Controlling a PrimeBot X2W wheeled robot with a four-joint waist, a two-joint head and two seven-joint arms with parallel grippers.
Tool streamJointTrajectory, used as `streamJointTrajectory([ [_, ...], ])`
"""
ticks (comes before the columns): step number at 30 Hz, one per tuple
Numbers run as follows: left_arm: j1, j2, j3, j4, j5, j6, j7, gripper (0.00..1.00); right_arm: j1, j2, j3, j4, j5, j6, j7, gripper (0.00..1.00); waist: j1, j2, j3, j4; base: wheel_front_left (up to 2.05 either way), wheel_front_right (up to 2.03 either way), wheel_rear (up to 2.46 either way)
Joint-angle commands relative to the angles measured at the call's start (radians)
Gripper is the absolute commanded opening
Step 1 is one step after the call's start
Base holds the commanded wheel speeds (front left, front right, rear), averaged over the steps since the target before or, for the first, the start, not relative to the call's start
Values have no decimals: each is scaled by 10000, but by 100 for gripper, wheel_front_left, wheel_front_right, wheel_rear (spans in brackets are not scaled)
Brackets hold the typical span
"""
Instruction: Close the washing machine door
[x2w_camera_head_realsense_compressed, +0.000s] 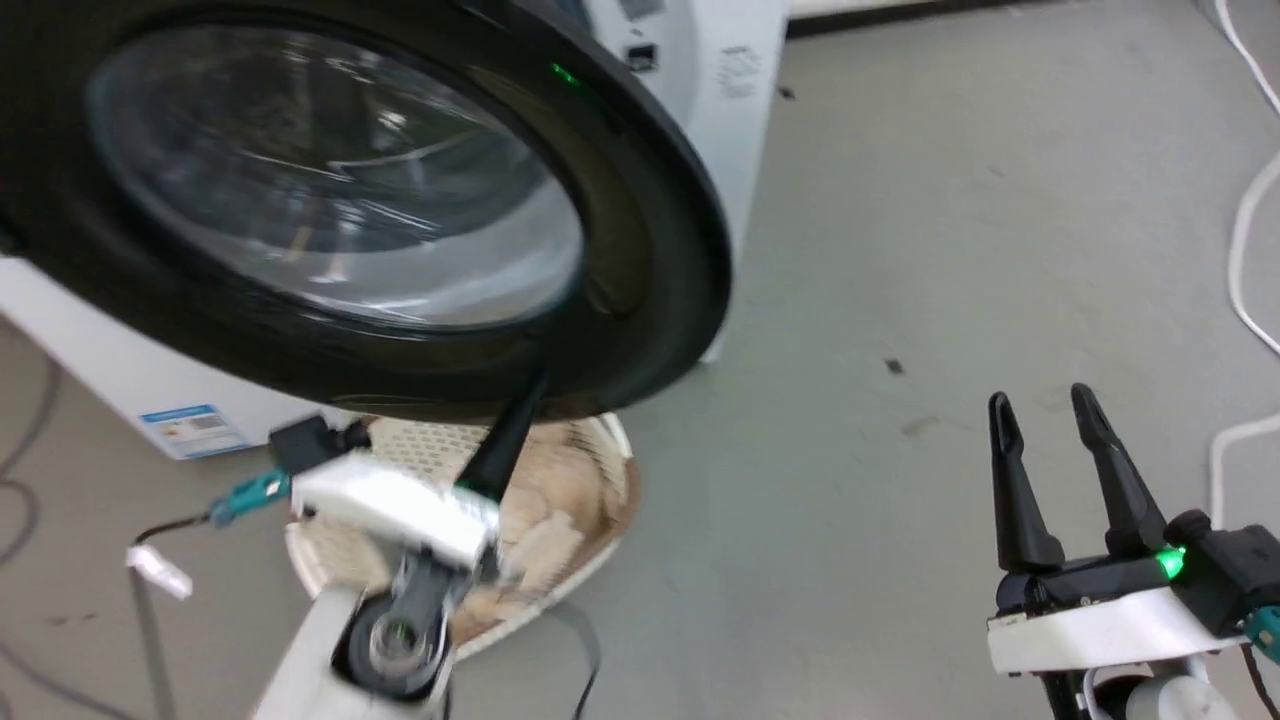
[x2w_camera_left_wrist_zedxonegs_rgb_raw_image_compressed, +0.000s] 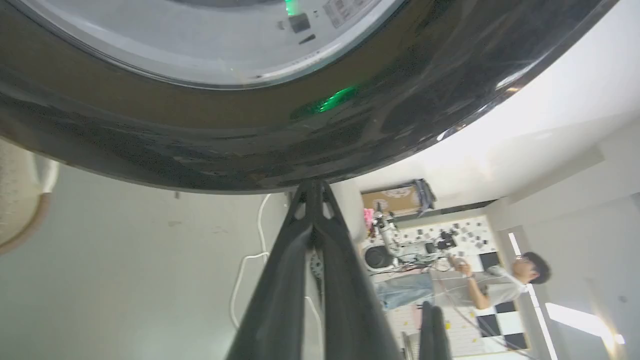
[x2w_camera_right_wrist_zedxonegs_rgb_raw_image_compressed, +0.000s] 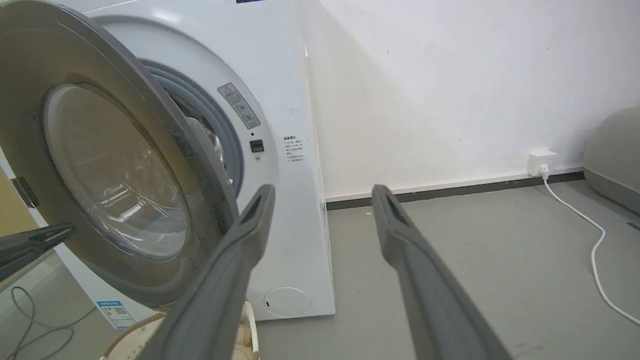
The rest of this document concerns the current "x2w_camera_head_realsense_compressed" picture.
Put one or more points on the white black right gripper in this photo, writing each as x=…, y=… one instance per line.
x=1090, y=620

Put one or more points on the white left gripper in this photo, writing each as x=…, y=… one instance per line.
x=390, y=500

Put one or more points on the black round glass washer door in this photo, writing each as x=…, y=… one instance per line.
x=640, y=250

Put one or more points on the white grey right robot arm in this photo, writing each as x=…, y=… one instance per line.
x=1150, y=695

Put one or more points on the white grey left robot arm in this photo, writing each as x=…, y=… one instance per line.
x=310, y=660

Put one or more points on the white washing machine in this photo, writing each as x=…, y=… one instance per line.
x=720, y=150

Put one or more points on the beige clothing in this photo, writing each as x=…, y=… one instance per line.
x=560, y=520

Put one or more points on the cream wicker laundry basket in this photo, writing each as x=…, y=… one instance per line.
x=600, y=470

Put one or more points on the blue energy label sticker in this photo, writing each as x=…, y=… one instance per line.
x=195, y=432

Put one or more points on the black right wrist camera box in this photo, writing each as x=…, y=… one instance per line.
x=1235, y=570

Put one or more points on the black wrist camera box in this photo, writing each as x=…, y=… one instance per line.
x=305, y=440
x=1235, y=570

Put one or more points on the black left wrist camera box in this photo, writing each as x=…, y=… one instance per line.
x=305, y=440

